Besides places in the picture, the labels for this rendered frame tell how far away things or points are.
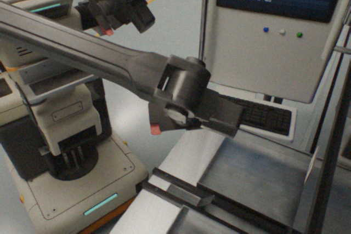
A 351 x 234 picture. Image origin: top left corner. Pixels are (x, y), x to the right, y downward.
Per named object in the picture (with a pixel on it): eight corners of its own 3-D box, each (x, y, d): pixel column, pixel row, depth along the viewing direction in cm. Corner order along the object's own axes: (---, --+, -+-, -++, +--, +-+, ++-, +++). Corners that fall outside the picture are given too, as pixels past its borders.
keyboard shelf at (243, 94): (298, 100, 134) (300, 96, 132) (292, 145, 115) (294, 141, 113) (201, 78, 146) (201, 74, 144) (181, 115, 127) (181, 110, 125)
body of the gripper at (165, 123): (157, 101, 62) (153, 91, 54) (206, 96, 62) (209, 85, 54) (160, 132, 60) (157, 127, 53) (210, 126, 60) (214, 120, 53)
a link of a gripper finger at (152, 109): (151, 109, 70) (146, 100, 60) (182, 106, 70) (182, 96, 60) (154, 138, 68) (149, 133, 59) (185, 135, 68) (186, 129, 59)
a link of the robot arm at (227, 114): (185, 52, 44) (163, 106, 42) (261, 80, 42) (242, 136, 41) (184, 80, 55) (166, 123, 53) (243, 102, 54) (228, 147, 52)
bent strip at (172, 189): (213, 206, 85) (215, 194, 81) (208, 215, 83) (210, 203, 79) (170, 184, 90) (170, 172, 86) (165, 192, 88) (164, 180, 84)
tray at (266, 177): (333, 173, 93) (338, 166, 91) (317, 248, 76) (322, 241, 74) (229, 132, 106) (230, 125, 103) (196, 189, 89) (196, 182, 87)
